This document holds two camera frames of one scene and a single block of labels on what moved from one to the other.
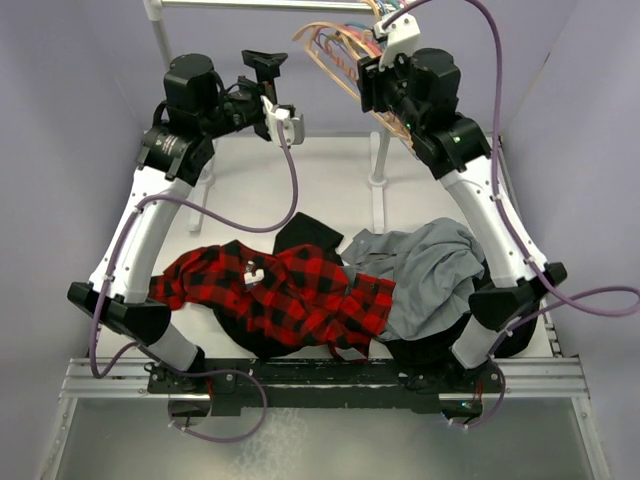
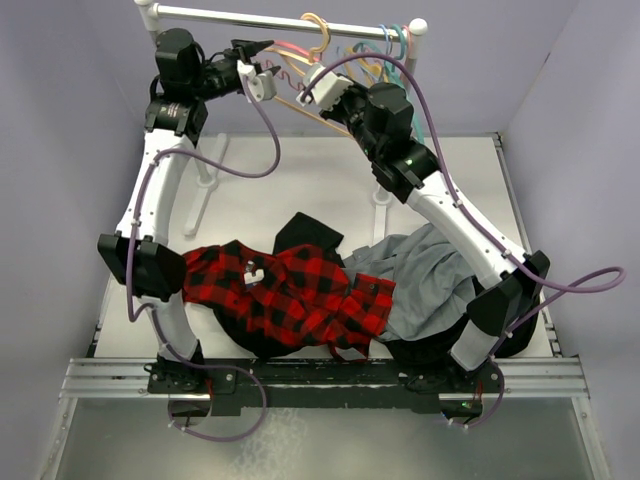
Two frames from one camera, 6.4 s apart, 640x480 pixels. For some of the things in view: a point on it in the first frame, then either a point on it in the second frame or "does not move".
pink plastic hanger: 356,35 to 294,47
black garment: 296,231 does not move
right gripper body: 385,91 to 348,110
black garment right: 437,346 does not move
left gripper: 266,70 to 244,51
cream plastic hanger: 339,47 to 293,57
